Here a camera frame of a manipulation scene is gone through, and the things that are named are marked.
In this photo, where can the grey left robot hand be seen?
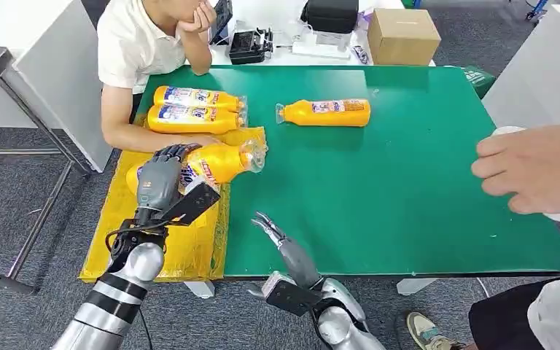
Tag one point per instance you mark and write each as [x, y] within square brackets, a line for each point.
[158, 183]

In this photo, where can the person's hand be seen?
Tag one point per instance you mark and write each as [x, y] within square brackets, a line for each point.
[536, 166]

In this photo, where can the green table mat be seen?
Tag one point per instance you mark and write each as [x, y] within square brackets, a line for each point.
[381, 193]

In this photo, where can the white board panel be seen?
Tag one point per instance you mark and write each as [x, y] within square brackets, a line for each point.
[536, 72]
[62, 96]

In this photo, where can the small purple packet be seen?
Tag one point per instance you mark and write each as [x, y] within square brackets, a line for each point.
[361, 54]

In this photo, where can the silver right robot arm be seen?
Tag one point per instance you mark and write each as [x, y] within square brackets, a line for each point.
[340, 319]

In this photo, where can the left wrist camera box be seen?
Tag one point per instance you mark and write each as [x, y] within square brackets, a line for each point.
[193, 203]

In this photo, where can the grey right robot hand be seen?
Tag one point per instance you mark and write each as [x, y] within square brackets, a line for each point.
[297, 261]

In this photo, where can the black electronic device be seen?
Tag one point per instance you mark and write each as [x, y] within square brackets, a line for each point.
[246, 47]

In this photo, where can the seated person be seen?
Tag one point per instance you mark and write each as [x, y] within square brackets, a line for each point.
[135, 48]

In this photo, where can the black carry bag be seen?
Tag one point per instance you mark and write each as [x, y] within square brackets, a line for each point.
[330, 15]

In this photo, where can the dark tablet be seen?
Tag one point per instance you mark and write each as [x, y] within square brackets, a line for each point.
[223, 19]

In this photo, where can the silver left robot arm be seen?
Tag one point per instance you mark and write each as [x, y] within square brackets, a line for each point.
[116, 294]

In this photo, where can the white table leg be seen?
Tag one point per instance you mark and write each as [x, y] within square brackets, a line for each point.
[415, 286]
[201, 289]

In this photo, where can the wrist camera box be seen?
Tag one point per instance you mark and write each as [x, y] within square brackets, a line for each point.
[193, 203]
[287, 294]

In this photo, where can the brown cardboard box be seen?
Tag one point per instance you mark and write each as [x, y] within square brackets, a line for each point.
[403, 37]

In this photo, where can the orange drink bottle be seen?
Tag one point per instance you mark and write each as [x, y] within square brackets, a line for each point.
[309, 113]
[188, 121]
[188, 95]
[217, 164]

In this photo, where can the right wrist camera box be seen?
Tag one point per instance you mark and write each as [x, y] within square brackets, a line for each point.
[287, 294]

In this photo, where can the yellow plastic sheet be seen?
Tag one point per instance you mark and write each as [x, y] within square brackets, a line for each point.
[188, 246]

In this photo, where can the standing person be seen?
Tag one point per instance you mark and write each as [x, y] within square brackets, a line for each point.
[550, 314]

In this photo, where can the white power strip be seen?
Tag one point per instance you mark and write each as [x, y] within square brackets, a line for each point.
[318, 50]

